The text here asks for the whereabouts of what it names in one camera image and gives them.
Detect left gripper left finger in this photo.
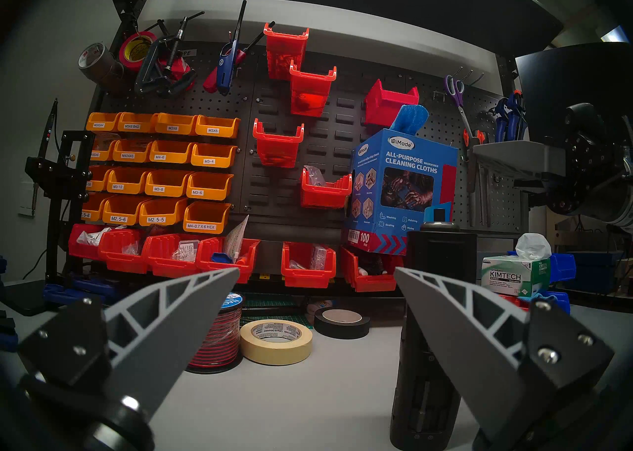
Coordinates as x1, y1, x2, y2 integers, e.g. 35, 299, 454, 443
16, 267, 241, 421

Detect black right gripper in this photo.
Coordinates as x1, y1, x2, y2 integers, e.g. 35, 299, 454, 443
471, 127, 624, 218

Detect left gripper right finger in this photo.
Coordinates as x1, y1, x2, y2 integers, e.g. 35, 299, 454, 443
393, 267, 615, 440

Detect green white Kimtech box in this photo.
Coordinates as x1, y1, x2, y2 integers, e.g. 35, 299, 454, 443
481, 255, 552, 298

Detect small clear parts bag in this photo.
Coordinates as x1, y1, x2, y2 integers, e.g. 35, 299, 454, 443
172, 240, 200, 262
289, 245, 328, 271

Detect white tissue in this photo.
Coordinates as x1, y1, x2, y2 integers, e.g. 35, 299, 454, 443
515, 232, 552, 261

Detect black monitor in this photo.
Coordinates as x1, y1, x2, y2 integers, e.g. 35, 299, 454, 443
514, 42, 633, 149

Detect small blue plastic bin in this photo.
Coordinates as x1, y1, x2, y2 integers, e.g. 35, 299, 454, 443
537, 291, 572, 314

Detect blue cleaning cloths box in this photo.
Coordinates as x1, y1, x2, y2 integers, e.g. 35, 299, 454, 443
345, 128, 459, 256

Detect white plastic parts bag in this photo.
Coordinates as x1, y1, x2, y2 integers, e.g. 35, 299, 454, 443
77, 227, 127, 247

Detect large blue plastic bin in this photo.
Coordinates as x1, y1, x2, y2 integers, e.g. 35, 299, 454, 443
507, 250, 577, 283

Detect beige masking tape roll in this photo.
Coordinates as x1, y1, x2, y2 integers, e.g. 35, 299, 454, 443
240, 319, 314, 366

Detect tall clear plastic bag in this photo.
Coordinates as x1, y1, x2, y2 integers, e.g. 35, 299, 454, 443
223, 215, 249, 262

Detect orange bin labelled M2.5-5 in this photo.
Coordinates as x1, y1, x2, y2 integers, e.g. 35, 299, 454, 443
138, 198, 188, 227

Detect blue microfiber cloth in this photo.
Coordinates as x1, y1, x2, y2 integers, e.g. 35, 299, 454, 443
390, 104, 430, 136

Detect orange bin labelled M4-0.7 HEX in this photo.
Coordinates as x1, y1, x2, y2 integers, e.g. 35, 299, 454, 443
182, 201, 232, 234

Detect orange bin labelled M2.5-6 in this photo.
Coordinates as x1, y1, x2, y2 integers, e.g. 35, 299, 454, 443
102, 196, 145, 226

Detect black tape roll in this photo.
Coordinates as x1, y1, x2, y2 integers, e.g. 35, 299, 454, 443
314, 307, 371, 340

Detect dark blue case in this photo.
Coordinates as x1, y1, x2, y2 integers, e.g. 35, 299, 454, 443
569, 251, 629, 295

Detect orange bin labelled M3-8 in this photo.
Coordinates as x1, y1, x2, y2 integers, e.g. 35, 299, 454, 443
144, 169, 191, 198

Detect orange bin labelled M3-6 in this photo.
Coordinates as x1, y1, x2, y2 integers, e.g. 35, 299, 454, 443
186, 172, 234, 201

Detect orange bin labelled M3-12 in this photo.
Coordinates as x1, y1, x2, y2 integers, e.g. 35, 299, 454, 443
106, 167, 150, 195

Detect orange bin labelled M3-16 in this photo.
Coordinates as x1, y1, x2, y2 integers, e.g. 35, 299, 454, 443
88, 164, 113, 192

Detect orange bin labelled M4-6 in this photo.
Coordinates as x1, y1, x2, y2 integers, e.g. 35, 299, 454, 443
149, 140, 194, 165

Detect orange bin labelled M4X4X6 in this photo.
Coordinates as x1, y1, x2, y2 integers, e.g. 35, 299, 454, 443
112, 138, 154, 163

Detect orange bin labelled M3-4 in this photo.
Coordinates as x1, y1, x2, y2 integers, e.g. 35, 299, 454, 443
190, 143, 238, 168

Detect black metal stand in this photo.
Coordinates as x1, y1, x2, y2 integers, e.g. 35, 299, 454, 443
0, 99, 95, 317

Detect orange bin labelled M3X5X6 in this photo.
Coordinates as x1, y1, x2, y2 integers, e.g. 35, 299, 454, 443
91, 136, 119, 161

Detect dark grey pegboard back panel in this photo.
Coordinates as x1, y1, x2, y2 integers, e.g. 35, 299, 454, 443
94, 42, 525, 238

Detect orange bin labelled M3X8 BAD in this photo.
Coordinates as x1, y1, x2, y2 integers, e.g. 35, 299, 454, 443
117, 112, 159, 134

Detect orange bin labelled M3X6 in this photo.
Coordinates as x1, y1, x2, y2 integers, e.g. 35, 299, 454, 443
195, 115, 241, 139

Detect orange bin labelled M3X5X4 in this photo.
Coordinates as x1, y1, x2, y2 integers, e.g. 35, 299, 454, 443
86, 112, 122, 133

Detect dark metal C-clamp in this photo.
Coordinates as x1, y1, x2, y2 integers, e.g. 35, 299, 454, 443
135, 10, 206, 99

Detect red white tape roll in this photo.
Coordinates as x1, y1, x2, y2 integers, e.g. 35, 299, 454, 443
158, 54, 193, 92

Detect blue long lighter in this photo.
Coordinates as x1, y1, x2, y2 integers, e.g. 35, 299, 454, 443
216, 0, 248, 97

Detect red yellow tape roll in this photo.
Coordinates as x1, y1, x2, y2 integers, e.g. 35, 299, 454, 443
118, 31, 158, 72

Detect blue handled pliers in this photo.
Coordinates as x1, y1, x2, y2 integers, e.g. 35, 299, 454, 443
495, 90, 529, 143

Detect orange black handled screwdriver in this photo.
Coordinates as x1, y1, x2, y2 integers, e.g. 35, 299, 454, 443
475, 130, 490, 228
462, 127, 479, 228

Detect red wire spool blue label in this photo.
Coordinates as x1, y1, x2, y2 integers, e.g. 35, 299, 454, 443
187, 292, 244, 374

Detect purple handled scissors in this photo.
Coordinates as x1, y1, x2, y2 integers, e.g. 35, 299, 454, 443
444, 75, 475, 134

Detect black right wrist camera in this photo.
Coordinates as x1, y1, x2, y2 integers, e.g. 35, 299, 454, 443
564, 102, 606, 131

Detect grey duct tape roll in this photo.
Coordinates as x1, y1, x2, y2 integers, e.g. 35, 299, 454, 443
78, 43, 124, 94

